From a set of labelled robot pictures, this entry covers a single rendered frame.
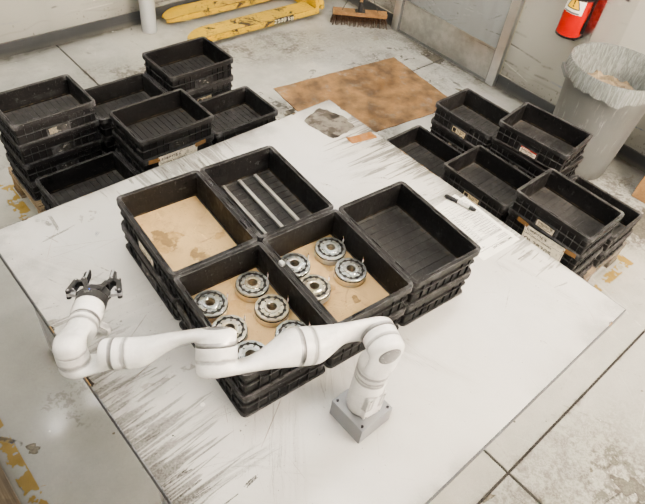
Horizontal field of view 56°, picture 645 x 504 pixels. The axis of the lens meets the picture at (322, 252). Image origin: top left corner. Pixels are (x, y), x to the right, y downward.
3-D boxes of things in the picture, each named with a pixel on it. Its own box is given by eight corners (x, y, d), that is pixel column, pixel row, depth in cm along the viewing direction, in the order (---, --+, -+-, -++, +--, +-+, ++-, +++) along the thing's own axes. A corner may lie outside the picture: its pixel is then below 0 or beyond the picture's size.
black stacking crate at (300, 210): (331, 232, 210) (335, 208, 202) (258, 265, 196) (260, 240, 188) (269, 170, 230) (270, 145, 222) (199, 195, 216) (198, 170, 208)
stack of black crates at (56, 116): (83, 146, 333) (67, 73, 301) (110, 175, 319) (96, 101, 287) (10, 172, 313) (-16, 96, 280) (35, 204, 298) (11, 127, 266)
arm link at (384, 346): (412, 342, 145) (396, 381, 157) (395, 312, 151) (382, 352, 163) (377, 350, 142) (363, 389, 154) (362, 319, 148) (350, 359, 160)
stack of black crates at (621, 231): (623, 246, 323) (644, 214, 306) (594, 270, 307) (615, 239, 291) (560, 205, 342) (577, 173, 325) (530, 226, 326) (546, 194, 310)
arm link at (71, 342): (63, 304, 138) (72, 334, 143) (44, 348, 125) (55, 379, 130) (94, 301, 139) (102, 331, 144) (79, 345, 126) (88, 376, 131)
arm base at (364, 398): (384, 407, 169) (398, 373, 157) (358, 422, 165) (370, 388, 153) (365, 382, 174) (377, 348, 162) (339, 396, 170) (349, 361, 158)
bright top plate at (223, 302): (233, 309, 177) (233, 308, 176) (201, 322, 172) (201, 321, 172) (219, 286, 182) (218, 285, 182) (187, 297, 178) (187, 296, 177)
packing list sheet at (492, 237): (522, 237, 235) (522, 236, 235) (486, 263, 223) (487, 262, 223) (458, 192, 251) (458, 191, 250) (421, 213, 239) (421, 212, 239)
